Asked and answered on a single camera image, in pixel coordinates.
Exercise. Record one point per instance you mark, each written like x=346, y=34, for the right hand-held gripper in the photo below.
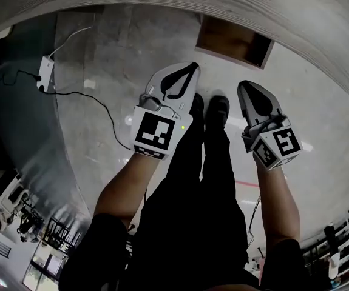
x=286, y=142

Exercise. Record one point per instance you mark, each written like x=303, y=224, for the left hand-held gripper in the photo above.
x=154, y=132

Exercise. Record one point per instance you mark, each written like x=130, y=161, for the wooden drawer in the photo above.
x=232, y=39

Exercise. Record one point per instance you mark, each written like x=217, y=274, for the person's right forearm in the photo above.
x=279, y=205

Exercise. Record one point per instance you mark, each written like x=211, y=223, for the person's left forearm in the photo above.
x=125, y=189

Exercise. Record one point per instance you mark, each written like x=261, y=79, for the person's left black shoe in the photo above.
x=197, y=106

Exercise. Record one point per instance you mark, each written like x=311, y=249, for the person's black shoe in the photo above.
x=218, y=109
x=197, y=106

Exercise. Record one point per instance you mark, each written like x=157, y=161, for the person's right black shoe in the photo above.
x=218, y=109

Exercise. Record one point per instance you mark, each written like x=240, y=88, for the red floor tape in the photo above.
x=247, y=183

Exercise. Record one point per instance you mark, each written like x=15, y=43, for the white paper scrap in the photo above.
x=89, y=84

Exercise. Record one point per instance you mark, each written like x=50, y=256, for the person's black trousers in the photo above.
x=198, y=192

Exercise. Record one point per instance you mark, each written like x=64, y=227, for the white power strip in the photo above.
x=45, y=73

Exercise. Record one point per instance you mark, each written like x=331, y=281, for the person's black shirt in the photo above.
x=95, y=253

